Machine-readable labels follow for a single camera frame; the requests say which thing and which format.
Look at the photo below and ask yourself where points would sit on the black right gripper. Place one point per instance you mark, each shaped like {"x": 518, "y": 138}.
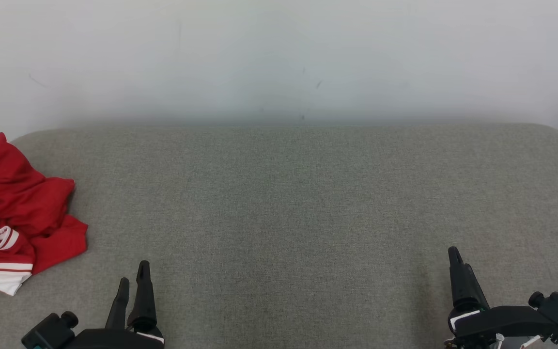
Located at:
{"x": 497, "y": 322}

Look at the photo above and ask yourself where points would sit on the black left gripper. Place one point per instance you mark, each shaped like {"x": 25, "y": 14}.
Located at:
{"x": 109, "y": 339}

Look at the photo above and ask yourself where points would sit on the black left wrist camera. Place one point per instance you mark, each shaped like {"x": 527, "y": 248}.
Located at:
{"x": 49, "y": 332}

